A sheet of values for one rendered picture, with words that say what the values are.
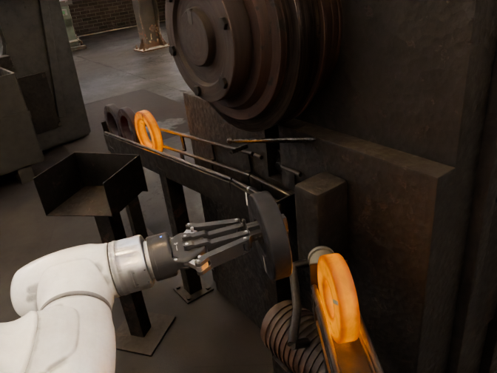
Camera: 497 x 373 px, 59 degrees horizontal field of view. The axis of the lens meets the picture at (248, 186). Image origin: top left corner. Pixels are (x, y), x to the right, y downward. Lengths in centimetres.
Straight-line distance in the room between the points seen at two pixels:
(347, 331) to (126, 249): 38
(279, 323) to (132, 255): 45
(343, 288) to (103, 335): 37
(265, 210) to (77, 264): 30
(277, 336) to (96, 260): 48
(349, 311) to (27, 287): 50
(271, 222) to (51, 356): 35
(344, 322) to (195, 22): 65
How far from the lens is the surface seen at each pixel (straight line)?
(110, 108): 209
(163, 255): 72
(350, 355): 83
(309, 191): 97
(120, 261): 72
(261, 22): 90
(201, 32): 97
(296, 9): 87
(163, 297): 200
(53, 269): 73
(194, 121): 154
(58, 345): 62
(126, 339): 186
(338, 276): 76
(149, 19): 810
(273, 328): 105
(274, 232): 70
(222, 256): 72
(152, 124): 172
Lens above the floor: 126
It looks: 28 degrees down
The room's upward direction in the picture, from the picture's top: 7 degrees counter-clockwise
